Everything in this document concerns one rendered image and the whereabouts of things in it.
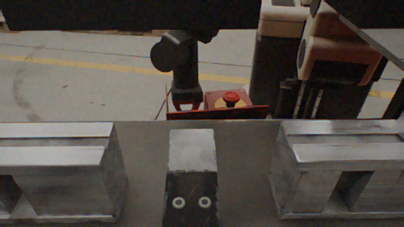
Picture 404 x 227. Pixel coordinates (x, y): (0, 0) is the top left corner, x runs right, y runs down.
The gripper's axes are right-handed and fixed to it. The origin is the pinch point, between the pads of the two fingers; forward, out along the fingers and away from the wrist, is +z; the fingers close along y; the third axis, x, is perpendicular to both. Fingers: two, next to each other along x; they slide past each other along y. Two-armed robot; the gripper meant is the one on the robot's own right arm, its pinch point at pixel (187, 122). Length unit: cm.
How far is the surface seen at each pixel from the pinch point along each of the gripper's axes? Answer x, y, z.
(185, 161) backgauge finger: -2.7, 42.5, -15.8
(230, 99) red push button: 9.4, 3.5, -6.5
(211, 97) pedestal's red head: 6.1, -2.5, -5.2
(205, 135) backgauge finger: -0.9, 40.0, -16.6
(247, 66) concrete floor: 65, -174, 27
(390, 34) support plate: 28.7, 21.5, -21.6
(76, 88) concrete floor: -77, -154, 34
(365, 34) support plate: 25.3, 20.7, -21.7
